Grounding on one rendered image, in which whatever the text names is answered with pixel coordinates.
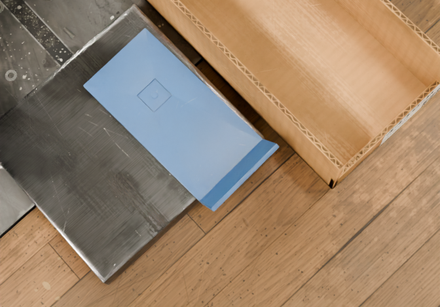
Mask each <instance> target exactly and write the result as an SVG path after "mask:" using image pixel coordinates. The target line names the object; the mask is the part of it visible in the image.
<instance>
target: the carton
mask: <svg viewBox="0 0 440 307"><path fill-rule="evenodd" d="M146 1H147V2H148V3H149V4H150V5H151V6H152V7H153V8H154V9H155V10H156V11H157V12H158V13H159V14H160V15H161V16H162V17H163V18H164V19H165V20H166V21H167V23H169V24H170V25H171V26H172V27H173V28H174V29H175V30H176V31H177V32H178V34H180V36H182V38H184V40H186V41H187V42H188V43H189V44H190V45H191V46H192V47H193V48H194V49H195V50H196V51H197V53H199V55H201V57H203V59H204V60H205V61H206V62H207V63H208V64H209V65H210V66H211V67H212V68H213V69H214V70H215V71H216V72H217V73H218V74H219V75H220V76H221V77H222V78H223V79H224V80H225V81H226V82H227V83H228V84H229V85H230V86H231V87H232V88H233V89H234V90H235V91H236V92H237V93H238V94H239V95H240V96H241V97H242V99H243V100H244V101H245V102H246V103H247V104H248V105H249V106H250V107H251V108H252V109H253V110H254V111H255V112H256V113H257V114H258V115H259V116H260V117H261V118H262V119H263V120H264V121H265V122H266V123H267V124H268V125H269V126H270V127H271V128H272V129H273V130H274V131H275V132H276V133H277V134H278V135H279V136H280V137H281V138H282V139H283V140H284V141H285V142H286V143H287V144H288V145H289V146H290V147H291V148H292V149H293V150H294V151H295V152H296V153H297V154H298V155H299V156H300V157H301V158H302V159H303V160H304V161H305V162H306V163H307V164H308V165H309V166H310V167H311V168H312V169H313V170H314V171H315V172H316V173H317V175H318V176H319V177H320V178H321V179H322V180H323V181H324V182H325V183H326V184H327V185H328V186H329V187H330V188H331V189H334V188H335V187H336V186H337V185H338V184H339V183H340V182H341V181H342V180H343V179H344V178H345V177H346V176H347V175H348V174H349V173H350V172H352V171H353V170H354V169H355V168H356V167H357V166H358V165H359V164H360V163H362V162H363V161H364V160H365V159H366V158H367V157H368V156H369V155H370V154H371V153H372V152H373V151H374V150H375V149H376V148H377V147H378V146H381V145H382V144H383V143H384V142H385V141H386V140H387V139H388V138H389V137H390V136H391V135H392V134H393V133H394V132H395V131H396V130H397V129H398V128H400V127H401V126H402V125H403V124H404V123H405V122H406V121H407V120H408V119H410V118H411V117H412V116H413V115H414V114H415V113H416V112H417V110H419V109H420V108H421V107H422V106H423V105H424V104H425V103H426V102H427V101H428V100H430V99H431V98H432V97H433V96H434V95H435V94H436V93H437V92H438V91H440V48H439V47H438V46H437V45H436V44H435V43H434V42H433V41H432V40H431V39H430V38H429V37H428V36H427V35H426V34H425V33H423V32H422V31H421V30H420V29H419V28H418V27H417V26H416V25H414V24H413V23H412V22H411V21H410V20H409V19H408V18H407V17H406V16H405V15H404V14H403V13H402V12H401V11H400V10H399V9H397V8H396V7H395V6H394V5H393V4H392V3H391V2H390V1H389V0H146Z"/></svg>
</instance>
